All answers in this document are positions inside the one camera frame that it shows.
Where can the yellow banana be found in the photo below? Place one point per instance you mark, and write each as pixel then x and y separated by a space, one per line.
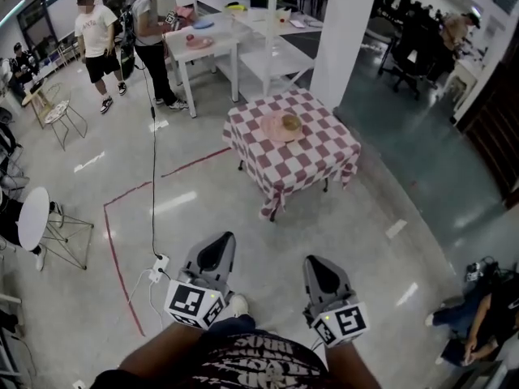
pixel 237 8

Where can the pink cloth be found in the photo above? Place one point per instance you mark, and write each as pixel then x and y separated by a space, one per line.
pixel 184 11

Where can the pink plate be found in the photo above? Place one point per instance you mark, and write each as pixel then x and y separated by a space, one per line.
pixel 200 44
pixel 273 130

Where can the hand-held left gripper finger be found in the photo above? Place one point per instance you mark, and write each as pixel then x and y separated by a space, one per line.
pixel 230 266
pixel 194 257

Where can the white metal shelf rack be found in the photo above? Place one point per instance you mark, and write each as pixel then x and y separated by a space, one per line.
pixel 267 61

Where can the black office chair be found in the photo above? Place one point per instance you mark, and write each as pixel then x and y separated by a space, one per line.
pixel 405 55

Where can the white square table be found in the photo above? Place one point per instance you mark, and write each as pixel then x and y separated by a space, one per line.
pixel 178 51

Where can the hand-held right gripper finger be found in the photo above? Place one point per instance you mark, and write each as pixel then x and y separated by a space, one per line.
pixel 309 286
pixel 346 284

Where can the person's left forearm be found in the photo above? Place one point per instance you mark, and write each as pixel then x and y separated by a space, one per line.
pixel 162 351

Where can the person's right forearm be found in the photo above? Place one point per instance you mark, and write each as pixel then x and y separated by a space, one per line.
pixel 344 367

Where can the white desk with curved legs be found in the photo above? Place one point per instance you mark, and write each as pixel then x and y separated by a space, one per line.
pixel 466 71

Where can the white round side table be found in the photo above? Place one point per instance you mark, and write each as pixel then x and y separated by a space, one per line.
pixel 32 217

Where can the small brown bowl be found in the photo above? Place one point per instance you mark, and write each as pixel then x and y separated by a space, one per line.
pixel 291 122

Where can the white power strip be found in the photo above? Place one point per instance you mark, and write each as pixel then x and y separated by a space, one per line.
pixel 159 266

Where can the red white checkered tablecloth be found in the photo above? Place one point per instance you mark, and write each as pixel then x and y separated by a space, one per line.
pixel 292 164

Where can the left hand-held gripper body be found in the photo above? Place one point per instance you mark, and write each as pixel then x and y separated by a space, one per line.
pixel 186 302

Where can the dark wooden staircase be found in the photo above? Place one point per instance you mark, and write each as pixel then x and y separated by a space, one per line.
pixel 494 128

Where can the person's white shoe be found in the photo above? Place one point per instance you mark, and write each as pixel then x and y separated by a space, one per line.
pixel 239 304

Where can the person's dark printed shirt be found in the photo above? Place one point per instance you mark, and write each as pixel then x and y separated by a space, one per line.
pixel 259 363

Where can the pink tablet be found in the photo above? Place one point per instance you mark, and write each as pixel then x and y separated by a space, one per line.
pixel 297 23

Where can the person's dark trousers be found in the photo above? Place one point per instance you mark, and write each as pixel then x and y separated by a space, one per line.
pixel 239 324

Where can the small light blue piece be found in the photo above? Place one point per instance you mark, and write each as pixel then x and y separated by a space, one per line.
pixel 202 24

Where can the dark metal table frame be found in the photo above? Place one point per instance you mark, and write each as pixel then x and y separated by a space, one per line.
pixel 325 185

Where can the small wooden table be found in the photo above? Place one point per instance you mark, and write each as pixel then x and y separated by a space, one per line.
pixel 34 95

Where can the white pillar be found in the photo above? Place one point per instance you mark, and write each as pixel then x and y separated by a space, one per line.
pixel 344 35

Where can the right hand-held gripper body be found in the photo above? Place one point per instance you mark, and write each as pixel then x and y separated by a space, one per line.
pixel 348 322

